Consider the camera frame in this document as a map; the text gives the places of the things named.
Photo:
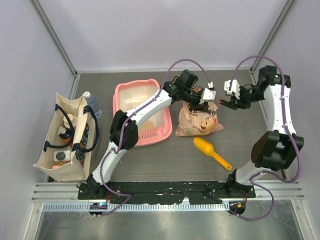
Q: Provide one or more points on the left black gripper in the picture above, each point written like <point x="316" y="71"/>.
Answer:
<point x="204" y="106"/>

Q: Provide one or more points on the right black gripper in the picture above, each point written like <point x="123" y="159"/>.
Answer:
<point x="240" y="103"/>

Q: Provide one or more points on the pink cat litter bag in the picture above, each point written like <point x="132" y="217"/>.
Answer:
<point x="197" y="123"/>

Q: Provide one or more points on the yellow plastic scoop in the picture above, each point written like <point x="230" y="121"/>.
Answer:
<point x="208" y="149"/>

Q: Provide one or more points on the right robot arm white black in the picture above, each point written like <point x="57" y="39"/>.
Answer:
<point x="280" y="145"/>

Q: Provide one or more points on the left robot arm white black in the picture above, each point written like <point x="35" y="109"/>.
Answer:
<point x="125" y="125"/>

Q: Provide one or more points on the tan litter pile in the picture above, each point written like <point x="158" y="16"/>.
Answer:
<point x="147" y="125"/>

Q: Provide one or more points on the pink litter box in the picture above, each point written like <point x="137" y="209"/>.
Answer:
<point x="132" y="95"/>

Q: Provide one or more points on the clear plastic water bottle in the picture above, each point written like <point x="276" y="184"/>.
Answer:
<point x="93" y="103"/>

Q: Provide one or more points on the beige wooden item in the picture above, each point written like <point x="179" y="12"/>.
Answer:
<point x="70" y="120"/>

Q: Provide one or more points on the dark bottle white pump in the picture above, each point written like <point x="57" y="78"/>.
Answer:
<point x="64" y="133"/>

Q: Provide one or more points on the beige canvas tote bag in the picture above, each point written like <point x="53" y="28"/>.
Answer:
<point x="83" y="140"/>

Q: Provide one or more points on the white bottle grey cap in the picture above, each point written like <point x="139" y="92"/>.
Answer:
<point x="62" y="156"/>

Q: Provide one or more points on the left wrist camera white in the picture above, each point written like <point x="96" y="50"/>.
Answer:
<point x="208" y="94"/>

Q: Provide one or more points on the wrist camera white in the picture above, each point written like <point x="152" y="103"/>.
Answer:
<point x="208" y="94"/>
<point x="232" y="87"/>

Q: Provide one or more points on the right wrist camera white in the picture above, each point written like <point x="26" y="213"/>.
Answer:
<point x="232" y="87"/>

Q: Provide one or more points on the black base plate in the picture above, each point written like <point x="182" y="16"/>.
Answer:
<point x="164" y="192"/>

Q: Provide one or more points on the aluminium rail frame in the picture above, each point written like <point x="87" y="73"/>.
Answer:
<point x="63" y="196"/>

